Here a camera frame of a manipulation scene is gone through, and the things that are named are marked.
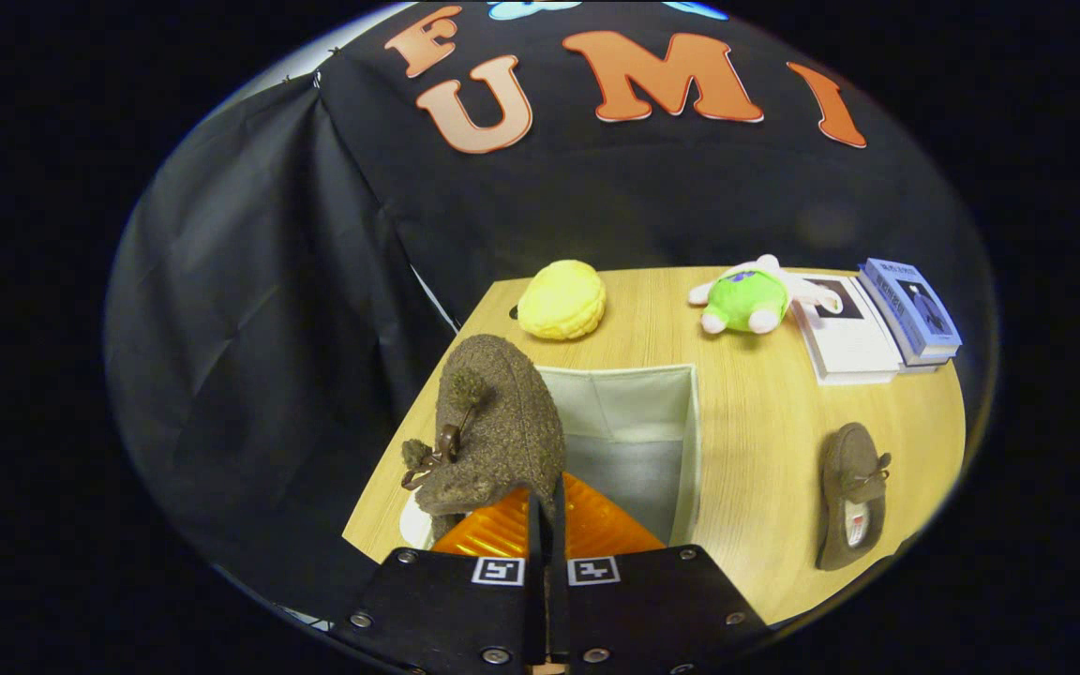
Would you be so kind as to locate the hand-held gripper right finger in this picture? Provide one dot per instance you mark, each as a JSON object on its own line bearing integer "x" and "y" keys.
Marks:
{"x": 559, "y": 534}

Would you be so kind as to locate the brown fuzzy shoe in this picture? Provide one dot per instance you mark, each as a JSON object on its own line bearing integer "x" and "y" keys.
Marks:
{"x": 493, "y": 422}
{"x": 845, "y": 469}

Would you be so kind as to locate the green and pink plush toy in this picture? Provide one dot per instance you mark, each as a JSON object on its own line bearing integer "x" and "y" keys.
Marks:
{"x": 746, "y": 300}

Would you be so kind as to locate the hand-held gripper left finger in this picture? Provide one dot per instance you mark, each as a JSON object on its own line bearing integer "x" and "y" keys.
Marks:
{"x": 534, "y": 534}

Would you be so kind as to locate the cream fabric storage box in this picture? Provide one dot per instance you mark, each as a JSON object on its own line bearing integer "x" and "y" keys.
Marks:
{"x": 634, "y": 412}

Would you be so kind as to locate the white book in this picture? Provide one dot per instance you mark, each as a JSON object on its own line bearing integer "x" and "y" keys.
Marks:
{"x": 849, "y": 342}

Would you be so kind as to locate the yellow plush bun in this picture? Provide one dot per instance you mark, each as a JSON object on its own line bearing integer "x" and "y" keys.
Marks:
{"x": 561, "y": 300}

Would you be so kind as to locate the black backdrop cloth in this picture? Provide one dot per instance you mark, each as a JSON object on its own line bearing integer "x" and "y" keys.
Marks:
{"x": 249, "y": 328}

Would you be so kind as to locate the blue book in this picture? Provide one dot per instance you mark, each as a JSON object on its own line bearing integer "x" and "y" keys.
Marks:
{"x": 915, "y": 309}

